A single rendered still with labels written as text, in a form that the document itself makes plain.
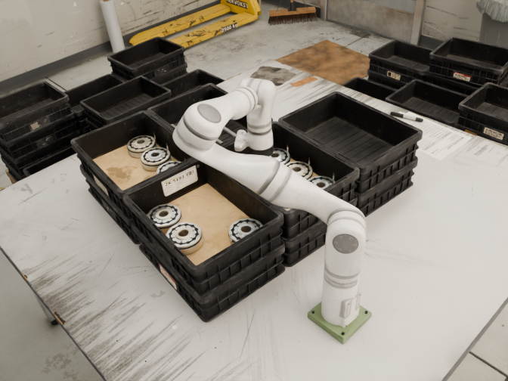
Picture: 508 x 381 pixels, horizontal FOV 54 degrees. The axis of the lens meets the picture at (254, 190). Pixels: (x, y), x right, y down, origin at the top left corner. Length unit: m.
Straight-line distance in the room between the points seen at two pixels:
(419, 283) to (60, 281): 1.07
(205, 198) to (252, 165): 0.50
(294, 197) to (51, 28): 3.78
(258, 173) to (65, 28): 3.78
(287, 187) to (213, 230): 0.42
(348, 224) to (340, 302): 0.24
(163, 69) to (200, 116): 2.14
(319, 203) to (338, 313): 0.31
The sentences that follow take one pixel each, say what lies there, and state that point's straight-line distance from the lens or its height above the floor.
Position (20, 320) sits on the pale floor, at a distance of 2.60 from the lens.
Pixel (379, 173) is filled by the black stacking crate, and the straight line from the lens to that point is 1.63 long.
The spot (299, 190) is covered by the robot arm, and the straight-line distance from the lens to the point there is 1.13.
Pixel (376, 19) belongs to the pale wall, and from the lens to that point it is 4.82.
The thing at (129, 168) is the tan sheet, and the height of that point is 0.83.
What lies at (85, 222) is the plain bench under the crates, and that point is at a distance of 1.83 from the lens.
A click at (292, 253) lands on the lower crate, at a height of 0.76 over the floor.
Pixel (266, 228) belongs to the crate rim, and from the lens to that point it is 1.32.
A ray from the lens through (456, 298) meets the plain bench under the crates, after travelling 1.52.
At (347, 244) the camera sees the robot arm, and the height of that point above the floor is 1.01.
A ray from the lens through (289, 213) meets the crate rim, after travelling 1.36.
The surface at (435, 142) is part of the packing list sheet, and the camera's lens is 2.09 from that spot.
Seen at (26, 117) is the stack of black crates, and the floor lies 0.58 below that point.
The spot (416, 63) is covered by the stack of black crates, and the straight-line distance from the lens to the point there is 3.45.
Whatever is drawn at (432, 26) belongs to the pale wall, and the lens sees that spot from 4.57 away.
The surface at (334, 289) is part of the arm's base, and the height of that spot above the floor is 0.85.
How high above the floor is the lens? 1.84
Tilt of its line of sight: 39 degrees down
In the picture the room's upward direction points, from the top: 5 degrees counter-clockwise
